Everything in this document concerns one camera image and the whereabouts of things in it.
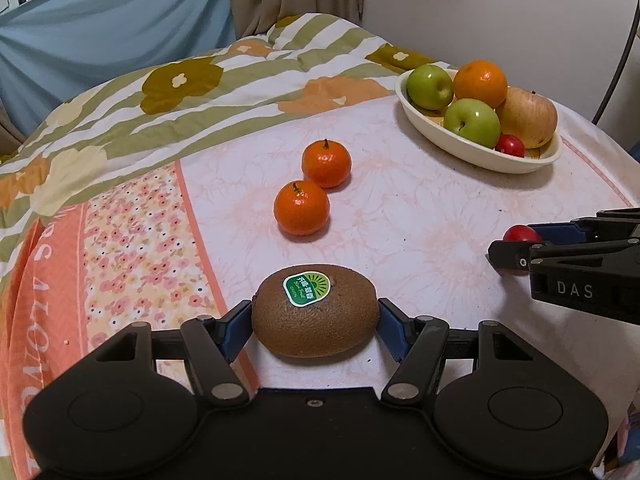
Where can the pink floral tablecloth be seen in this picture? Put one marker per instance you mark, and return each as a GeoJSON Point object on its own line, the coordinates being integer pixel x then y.
{"type": "Point", "coordinates": [425, 220]}

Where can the large orange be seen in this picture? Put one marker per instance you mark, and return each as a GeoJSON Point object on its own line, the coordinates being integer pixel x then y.
{"type": "Point", "coordinates": [480, 83]}

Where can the red cherry tomato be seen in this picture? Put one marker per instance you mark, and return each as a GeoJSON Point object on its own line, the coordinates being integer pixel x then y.
{"type": "Point", "coordinates": [510, 146]}
{"type": "Point", "coordinates": [520, 234]}

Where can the green striped floral quilt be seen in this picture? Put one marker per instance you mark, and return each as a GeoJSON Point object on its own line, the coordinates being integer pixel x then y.
{"type": "Point", "coordinates": [125, 125]}

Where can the blue curtain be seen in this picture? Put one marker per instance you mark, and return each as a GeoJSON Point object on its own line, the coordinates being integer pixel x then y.
{"type": "Point", "coordinates": [110, 25]}

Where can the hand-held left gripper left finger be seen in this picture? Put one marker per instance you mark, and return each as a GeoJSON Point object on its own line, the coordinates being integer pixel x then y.
{"type": "Point", "coordinates": [235, 329]}

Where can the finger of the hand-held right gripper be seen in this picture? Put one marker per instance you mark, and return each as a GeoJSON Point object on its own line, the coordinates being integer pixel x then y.
{"type": "Point", "coordinates": [510, 257]}
{"type": "Point", "coordinates": [560, 232]}

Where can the green apple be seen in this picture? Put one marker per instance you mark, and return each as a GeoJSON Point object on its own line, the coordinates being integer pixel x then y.
{"type": "Point", "coordinates": [430, 86]}
{"type": "Point", "coordinates": [472, 121]}

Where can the small tangerine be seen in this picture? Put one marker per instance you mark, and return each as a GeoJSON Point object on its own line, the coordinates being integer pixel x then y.
{"type": "Point", "coordinates": [326, 163]}
{"type": "Point", "coordinates": [301, 208]}

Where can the yellow cartoon plate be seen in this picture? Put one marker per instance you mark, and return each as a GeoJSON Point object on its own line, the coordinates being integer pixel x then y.
{"type": "Point", "coordinates": [450, 146]}

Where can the red yellow apple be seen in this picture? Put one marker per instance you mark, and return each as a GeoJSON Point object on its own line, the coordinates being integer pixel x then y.
{"type": "Point", "coordinates": [531, 120]}

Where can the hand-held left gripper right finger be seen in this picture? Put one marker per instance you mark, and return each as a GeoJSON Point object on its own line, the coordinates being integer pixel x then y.
{"type": "Point", "coordinates": [393, 329]}

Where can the brown kiwi with green sticker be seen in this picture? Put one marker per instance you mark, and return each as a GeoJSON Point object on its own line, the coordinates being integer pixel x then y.
{"type": "Point", "coordinates": [320, 330]}

